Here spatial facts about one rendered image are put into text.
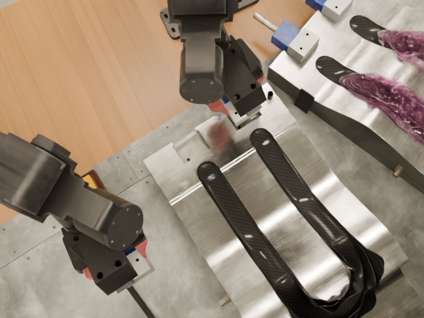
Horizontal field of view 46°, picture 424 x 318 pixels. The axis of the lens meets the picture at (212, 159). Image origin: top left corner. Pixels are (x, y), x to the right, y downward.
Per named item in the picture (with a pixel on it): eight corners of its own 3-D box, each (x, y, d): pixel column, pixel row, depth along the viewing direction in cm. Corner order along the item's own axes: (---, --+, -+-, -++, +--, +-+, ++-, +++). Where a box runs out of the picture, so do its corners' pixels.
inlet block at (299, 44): (246, 31, 98) (247, 16, 93) (262, 13, 99) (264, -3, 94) (300, 69, 96) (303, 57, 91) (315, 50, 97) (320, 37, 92)
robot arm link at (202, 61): (238, 103, 66) (240, 41, 55) (173, 105, 66) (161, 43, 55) (236, 35, 71) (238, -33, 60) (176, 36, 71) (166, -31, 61)
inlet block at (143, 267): (86, 219, 82) (77, 214, 76) (113, 202, 82) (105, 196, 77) (129, 288, 79) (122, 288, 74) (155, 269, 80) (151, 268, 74)
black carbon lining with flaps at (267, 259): (191, 173, 87) (187, 159, 78) (267, 124, 89) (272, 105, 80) (310, 352, 79) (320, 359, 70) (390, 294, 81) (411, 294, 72)
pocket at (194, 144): (172, 149, 90) (170, 142, 87) (197, 133, 91) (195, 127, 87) (186, 169, 89) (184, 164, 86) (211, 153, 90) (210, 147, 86)
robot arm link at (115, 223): (157, 200, 60) (100, 159, 51) (122, 265, 59) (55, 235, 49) (93, 171, 67) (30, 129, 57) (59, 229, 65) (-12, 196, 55)
